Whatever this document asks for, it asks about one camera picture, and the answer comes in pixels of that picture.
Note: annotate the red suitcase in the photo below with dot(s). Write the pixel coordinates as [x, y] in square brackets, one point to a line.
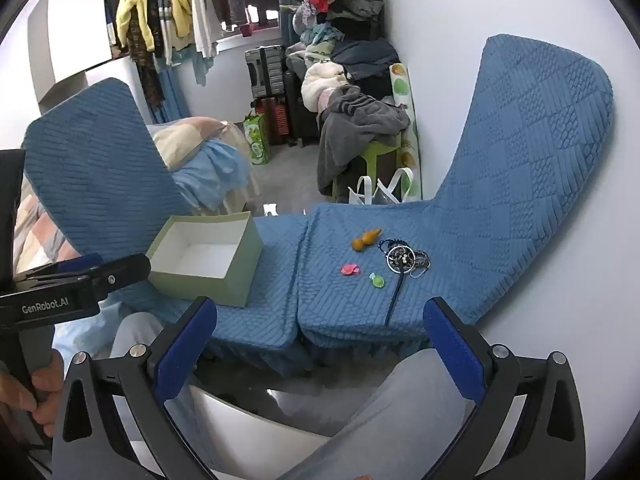
[276, 117]

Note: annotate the grey towel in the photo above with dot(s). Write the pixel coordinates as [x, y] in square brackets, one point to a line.
[351, 121]

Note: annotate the dotted rolled mat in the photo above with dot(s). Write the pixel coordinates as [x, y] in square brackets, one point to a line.
[409, 151]

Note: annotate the silver bangle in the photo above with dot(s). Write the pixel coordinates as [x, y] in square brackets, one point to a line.
[401, 259]

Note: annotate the green cardboard box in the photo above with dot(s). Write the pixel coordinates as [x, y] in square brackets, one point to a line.
[211, 256]

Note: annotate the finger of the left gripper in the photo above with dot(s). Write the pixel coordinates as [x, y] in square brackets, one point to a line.
[65, 264]
[100, 278]

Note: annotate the person's left hand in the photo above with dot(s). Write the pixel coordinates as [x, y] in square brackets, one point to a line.
[43, 406]

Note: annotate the green plastic stool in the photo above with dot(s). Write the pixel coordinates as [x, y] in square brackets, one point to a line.
[378, 160]

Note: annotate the cream plush pile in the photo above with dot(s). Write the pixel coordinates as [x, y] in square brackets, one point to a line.
[319, 77]

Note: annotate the yellow jacket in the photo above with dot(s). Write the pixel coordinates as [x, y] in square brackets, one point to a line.
[179, 13]

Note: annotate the orange gourd ornament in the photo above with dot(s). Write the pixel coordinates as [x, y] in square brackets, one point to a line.
[366, 239]

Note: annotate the black rhinestone hair clip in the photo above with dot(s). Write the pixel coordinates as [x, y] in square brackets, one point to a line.
[384, 246]

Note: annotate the green hat hair clip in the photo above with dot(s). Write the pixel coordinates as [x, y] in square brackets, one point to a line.
[377, 280]

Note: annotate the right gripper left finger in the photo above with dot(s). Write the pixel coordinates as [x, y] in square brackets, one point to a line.
[90, 441]

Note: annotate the white tote bag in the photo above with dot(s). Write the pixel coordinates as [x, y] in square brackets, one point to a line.
[397, 191]

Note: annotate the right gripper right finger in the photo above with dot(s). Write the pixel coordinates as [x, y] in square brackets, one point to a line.
[547, 442]

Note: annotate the pink hair clip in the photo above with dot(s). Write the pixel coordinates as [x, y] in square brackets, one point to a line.
[350, 269]

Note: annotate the blue textured blanket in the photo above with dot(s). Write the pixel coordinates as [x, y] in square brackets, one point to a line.
[539, 118]

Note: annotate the light blue bedding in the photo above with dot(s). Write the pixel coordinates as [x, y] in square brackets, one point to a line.
[215, 170]

